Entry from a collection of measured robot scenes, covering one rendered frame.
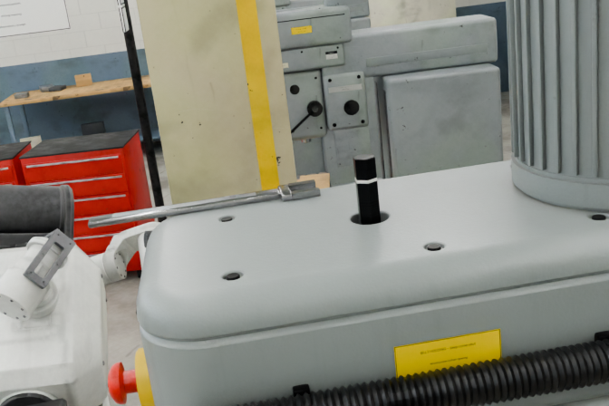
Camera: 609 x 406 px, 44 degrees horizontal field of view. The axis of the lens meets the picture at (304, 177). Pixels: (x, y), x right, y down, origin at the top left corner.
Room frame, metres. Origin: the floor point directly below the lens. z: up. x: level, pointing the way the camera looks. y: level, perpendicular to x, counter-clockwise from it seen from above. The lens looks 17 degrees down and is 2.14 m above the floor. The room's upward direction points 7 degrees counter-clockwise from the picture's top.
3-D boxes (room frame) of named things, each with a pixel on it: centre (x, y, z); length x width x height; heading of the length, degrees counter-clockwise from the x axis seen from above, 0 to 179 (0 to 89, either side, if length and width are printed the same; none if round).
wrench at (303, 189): (0.76, 0.11, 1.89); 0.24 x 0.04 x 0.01; 96
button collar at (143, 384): (0.65, 0.17, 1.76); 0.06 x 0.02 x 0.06; 6
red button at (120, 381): (0.64, 0.20, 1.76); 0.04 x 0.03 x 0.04; 6
